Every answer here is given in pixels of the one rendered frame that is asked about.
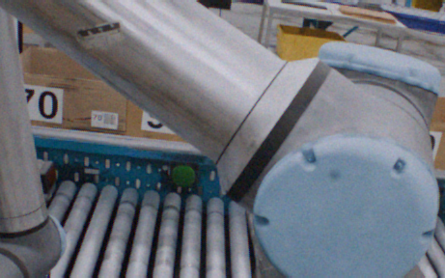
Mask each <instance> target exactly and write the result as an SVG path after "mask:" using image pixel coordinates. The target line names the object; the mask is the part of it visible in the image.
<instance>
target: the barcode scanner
mask: <svg viewBox="0 0 445 278"><path fill-rule="evenodd" d="M38 164H39V170H40V175H41V180H42V190H43V194H48V193H49V192H50V190H51V188H52V187H53V183H54V182H55V181H56V179H57V177H56V171H55V166H54V164H53V162H51V161H47V162H46V161H43V160H41V159H38Z"/></svg>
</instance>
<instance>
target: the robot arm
mask: <svg viewBox="0 0 445 278"><path fill-rule="evenodd" d="M14 18H16V19H17V20H19V21H20V22H22V23H23V24H25V25H26V26H28V28H30V29H31V30H32V31H34V32H35V33H37V34H39V35H40V36H42V37H43V38H44V39H45V40H46V41H48V42H50V43H51V44H52V45H53V46H56V47H57V48H59V49H60V50H62V52H63V53H65V54H66V55H68V56H69V57H70V58H71V59H72V60H73V61H74V62H77V63H79V64H80V65H81V66H82V67H84V68H85V69H86V70H88V71H89V72H90V73H92V74H93V75H95V76H96V77H97V78H99V79H100V80H101V81H102V82H104V83H105V84H107V85H109V86H111V87H112V88H114V90H116V91H117V92H118V93H120V94H121V95H123V96H124V97H126V98H128V99H129V100H130V101H131V102H132V103H134V104H135V105H137V106H138V107H140V108H141V109H142V110H144V111H145V112H147V113H148V114H150V115H151V116H153V117H154V118H155V119H157V120H158V121H159V122H160V123H161V124H162V125H164V126H165V127H166V128H168V129H169V130H171V131H172V132H174V133H175V134H176V135H178V136H179V137H180V138H181V139H183V140H184V141H186V142H187V143H188V144H190V145H191V146H194V147H195V148H197V149H198V150H200V152H201V153H203V154H204V155H206V156H207V157H209V158H210V159H212V160H213V161H214V163H215V165H216V167H217V170H218V177H219V182H220V188H222V193H223V194H225V195H226V196H227V197H228V198H229V199H231V200H232V201H233V202H235V203H236V204H237V205H239V206H240V207H242V208H243V209H246V210H248V211H249V212H251V213H252V214H253V217H254V225H255V233H256V237H257V241H258V243H259V245H260V247H261V250H262V251H263V252H264V254H265V256H266V257H267V259H268V260H269V261H270V263H271V264H272V265H273V266H274V267H275V268H276V269H277V270H278V271H280V272H281V273H282V274H283V275H284V276H286V277H287V278H402V277H404V276H405V275H406V274H407V273H408V272H409V271H410V270H411V269H412V268H413V267H414V266H415V265H417V264H418V263H419V262H420V261H421V259H422V258H423V256H424V255H425V253H426V251H427V250H428V248H429V246H430V244H431V239H432V236H433V234H434V232H435V226H436V218H437V214H438V209H439V193H438V190H439V188H438V184H437V181H436V178H435V172H434V164H433V157H432V150H431V138H430V133H429V130H430V125H431V117H432V113H433V110H434V106H435V104H436V101H437V97H438V96H439V95H440V90H439V88H440V85H439V83H440V72H439V71H438V70H437V69H436V68H435V67H433V66H431V65H429V64H427V63H425V62H422V61H420V60H419V59H416V58H413V57H410V56H406V55H402V54H399V53H395V52H391V51H386V50H383V49H382V48H377V47H372V46H367V45H361V44H354V43H344V42H327V43H325V44H324V45H323V46H322V47H321V48H320V52H319V57H318V58H315V59H310V58H308V60H307V59H303V61H302V60H297V62H296V61H292V62H291V61H285V60H282V59H281V58H279V57H278V56H276V55H275V54H273V53H272V52H271V51H269V50H268V49H265V48H264V47H263V46H261V45H260V44H258V43H257V42H255V41H254V40H252V39H251V38H249V37H248V36H247V35H245V34H244V33H242V32H241V31H239V30H238V29H237V28H236V27H235V26H233V25H232V24H230V23H228V22H226V21H225V20H223V19H222V18H221V17H219V16H218V15H216V14H214V13H213V12H212V11H210V10H209V9H207V8H206V7H205V6H203V5H202V4H199V3H197V2H196V1H195V0H0V278H42V277H43V276H44V275H45V274H46V273H48V272H49V271H50V270H51V269H54V268H55V267H56V266H57V264H58V262H59V261H60V260H61V259H62V257H63V256H65V251H66V248H67V236H66V233H65V230H64V228H63V227H62V225H61V224H60V223H59V222H58V221H57V220H56V219H55V218H54V217H53V216H52V215H50V214H49V211H48V208H47V207H46V204H45V199H44V195H43V190H42V180H41V175H40V170H39V164H38V160H37V156H36V150H35V145H34V140H33V135H32V129H31V120H30V115H29V109H28V105H27V100H26V95H25V85H24V80H23V74H22V70H21V65H20V55H19V50H18V45H17V40H16V35H15V33H16V30H15V26H14Z"/></svg>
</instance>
